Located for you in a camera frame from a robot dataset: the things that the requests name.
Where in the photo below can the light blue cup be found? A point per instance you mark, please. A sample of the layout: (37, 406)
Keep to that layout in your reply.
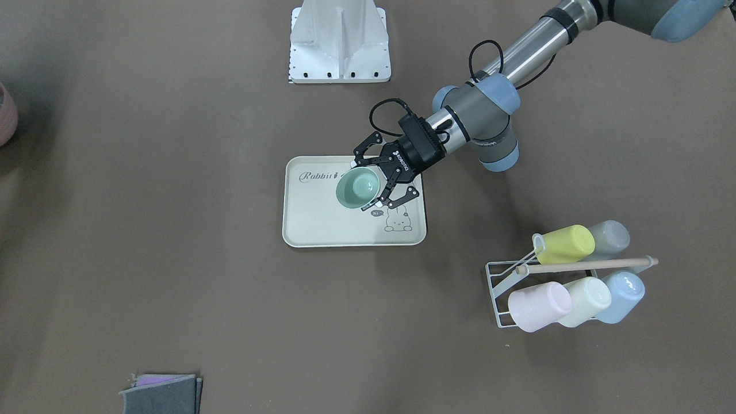
(626, 289)

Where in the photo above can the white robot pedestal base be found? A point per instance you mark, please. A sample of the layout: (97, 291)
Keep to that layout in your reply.
(339, 42)

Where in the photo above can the pink cup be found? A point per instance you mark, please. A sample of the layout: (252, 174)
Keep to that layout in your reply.
(535, 307)

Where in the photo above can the cream rabbit tray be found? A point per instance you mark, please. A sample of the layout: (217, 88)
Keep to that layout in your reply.
(313, 217)

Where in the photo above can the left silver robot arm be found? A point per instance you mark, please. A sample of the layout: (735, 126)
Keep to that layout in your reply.
(480, 111)

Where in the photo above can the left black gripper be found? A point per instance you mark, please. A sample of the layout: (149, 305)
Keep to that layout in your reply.
(409, 160)

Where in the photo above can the folded grey cloth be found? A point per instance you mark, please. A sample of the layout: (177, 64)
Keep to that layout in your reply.
(163, 393)

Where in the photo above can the cream white cup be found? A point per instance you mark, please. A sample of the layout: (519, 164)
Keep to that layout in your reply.
(590, 296)

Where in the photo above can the pink bowl with ice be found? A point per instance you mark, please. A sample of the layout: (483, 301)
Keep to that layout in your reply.
(9, 116)

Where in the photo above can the grey cup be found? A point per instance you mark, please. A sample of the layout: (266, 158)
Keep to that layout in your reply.
(611, 238)

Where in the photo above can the green cup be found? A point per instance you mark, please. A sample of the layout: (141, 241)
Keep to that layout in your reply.
(358, 187)

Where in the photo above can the white wire cup rack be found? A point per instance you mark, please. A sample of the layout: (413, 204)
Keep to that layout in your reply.
(504, 277)

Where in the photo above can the yellow cup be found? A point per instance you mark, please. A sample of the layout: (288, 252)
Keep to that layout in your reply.
(567, 245)

